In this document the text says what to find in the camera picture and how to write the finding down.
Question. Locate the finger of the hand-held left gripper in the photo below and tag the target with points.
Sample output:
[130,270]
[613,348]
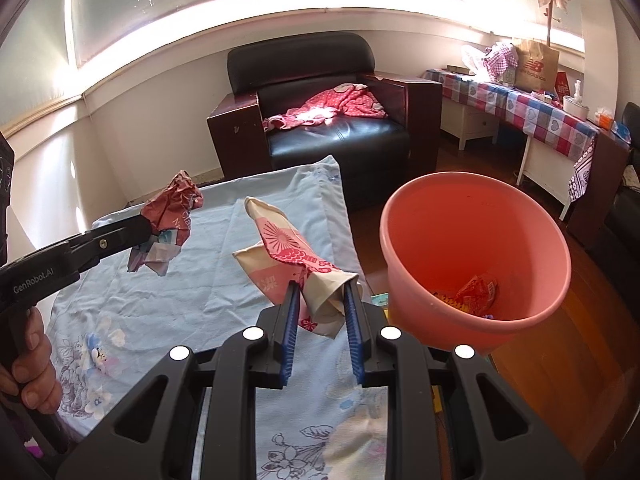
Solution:
[120,227]
[110,247]

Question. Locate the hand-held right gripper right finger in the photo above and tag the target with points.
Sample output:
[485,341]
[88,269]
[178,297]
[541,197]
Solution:
[352,340]

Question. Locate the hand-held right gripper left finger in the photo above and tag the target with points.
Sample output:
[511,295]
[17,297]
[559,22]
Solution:
[292,340]

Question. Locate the dark red wrapper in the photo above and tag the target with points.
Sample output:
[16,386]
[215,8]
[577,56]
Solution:
[172,205]

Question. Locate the cream pink patterned paper bag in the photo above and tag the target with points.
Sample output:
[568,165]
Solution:
[280,250]

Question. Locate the pink plastic bucket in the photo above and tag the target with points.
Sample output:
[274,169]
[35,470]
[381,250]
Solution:
[450,240]

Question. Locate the person's left hand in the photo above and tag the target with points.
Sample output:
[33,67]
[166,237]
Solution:
[40,375]

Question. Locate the light blue floral bedsheet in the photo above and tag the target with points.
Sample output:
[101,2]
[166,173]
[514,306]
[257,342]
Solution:
[210,270]

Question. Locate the red plastic bag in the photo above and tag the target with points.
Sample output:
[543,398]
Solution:
[477,292]

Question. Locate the black leather armchair wooden arms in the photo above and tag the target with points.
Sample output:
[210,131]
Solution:
[340,145]

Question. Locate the frosted glass window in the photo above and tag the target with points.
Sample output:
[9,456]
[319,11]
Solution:
[200,10]

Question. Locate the pink dotted blanket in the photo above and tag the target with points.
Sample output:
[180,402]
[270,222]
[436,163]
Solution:
[345,100]

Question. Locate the white drawer cabinet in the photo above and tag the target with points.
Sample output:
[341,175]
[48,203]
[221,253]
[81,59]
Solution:
[467,122]

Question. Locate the small flat box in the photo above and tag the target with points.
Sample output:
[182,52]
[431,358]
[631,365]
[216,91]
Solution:
[457,68]

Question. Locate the table with checkered tablecloth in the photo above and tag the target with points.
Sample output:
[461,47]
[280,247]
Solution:
[530,105]

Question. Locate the dark wooden cabinet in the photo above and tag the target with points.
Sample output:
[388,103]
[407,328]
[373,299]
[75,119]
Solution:
[605,175]

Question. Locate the white plastic carrier bag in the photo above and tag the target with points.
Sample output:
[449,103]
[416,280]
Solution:
[472,57]

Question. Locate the red checked cloth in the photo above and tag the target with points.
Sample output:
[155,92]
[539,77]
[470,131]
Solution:
[500,60]

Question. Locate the white round container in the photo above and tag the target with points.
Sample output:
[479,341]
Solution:
[575,107]

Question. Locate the beige cloth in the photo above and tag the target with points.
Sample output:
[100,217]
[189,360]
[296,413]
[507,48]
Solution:
[632,175]

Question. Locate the red box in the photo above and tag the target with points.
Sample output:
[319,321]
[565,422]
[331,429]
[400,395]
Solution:
[562,85]

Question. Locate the brown paper shopping bag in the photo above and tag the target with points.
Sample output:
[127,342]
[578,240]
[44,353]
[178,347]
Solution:
[537,65]

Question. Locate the orange tissue box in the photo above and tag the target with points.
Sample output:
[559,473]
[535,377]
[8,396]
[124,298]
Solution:
[604,119]

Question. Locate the blue packet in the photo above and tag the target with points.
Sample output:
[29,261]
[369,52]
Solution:
[622,130]

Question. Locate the white desk frame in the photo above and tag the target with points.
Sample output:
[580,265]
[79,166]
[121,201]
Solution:
[542,160]

